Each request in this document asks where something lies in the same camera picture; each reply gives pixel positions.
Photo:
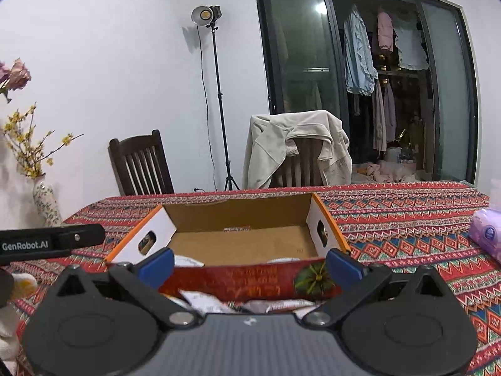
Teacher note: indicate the floral ceramic vase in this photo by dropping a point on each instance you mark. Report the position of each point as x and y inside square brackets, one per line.
[47, 203]

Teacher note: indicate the studio light on tripod stand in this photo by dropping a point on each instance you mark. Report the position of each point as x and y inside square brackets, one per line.
[218, 86]

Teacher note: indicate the beige jacket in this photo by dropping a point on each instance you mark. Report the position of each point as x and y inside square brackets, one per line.
[266, 145]

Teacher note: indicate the pink hanging garment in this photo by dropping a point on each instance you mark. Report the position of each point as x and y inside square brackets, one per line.
[385, 31]

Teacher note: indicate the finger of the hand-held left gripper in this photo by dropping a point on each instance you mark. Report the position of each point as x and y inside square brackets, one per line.
[78, 237]

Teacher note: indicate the white snack packet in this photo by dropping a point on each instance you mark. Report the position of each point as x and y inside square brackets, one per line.
[278, 305]
[203, 301]
[283, 260]
[188, 261]

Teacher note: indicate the purple tissue pack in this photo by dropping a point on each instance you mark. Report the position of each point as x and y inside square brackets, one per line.
[487, 231]

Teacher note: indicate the person's left hand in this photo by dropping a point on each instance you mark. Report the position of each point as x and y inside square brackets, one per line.
[23, 286]

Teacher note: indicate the orange red cardboard box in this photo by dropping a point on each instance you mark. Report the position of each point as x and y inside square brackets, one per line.
[242, 243]

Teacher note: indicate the mauve hanging garments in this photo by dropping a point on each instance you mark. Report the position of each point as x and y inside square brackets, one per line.
[383, 117]

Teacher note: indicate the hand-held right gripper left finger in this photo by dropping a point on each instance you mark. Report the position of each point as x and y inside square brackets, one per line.
[156, 264]

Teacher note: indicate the yellow flower branches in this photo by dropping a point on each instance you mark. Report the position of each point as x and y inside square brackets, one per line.
[29, 149]

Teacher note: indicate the black framed sliding glass door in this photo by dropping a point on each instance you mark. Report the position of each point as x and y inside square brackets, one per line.
[297, 47]

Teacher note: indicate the dark wooden chair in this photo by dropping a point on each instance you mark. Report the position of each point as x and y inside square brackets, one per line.
[139, 164]
[301, 164]

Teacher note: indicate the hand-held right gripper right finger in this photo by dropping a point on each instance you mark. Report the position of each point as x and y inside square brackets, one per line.
[344, 264]

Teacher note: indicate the light blue hanging shirt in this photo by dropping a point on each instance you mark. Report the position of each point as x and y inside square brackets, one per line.
[358, 55]

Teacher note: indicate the dried pink roses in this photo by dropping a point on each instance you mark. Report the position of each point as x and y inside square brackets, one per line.
[19, 73]

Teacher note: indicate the white hanging top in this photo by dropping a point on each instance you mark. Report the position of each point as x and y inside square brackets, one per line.
[411, 49]

